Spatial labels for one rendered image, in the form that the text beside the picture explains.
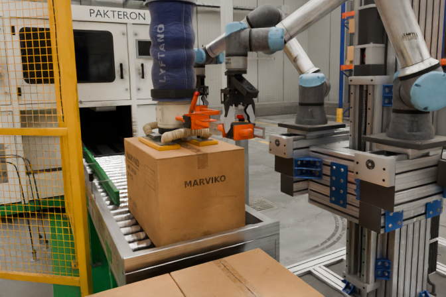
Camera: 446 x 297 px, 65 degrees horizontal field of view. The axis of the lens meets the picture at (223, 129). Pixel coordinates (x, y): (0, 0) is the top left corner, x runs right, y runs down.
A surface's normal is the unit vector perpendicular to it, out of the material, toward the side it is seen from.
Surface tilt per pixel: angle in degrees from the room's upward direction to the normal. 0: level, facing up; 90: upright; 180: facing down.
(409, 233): 90
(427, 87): 97
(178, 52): 69
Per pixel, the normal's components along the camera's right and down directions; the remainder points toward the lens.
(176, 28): 0.28, -0.11
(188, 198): 0.46, 0.11
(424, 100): -0.14, 0.26
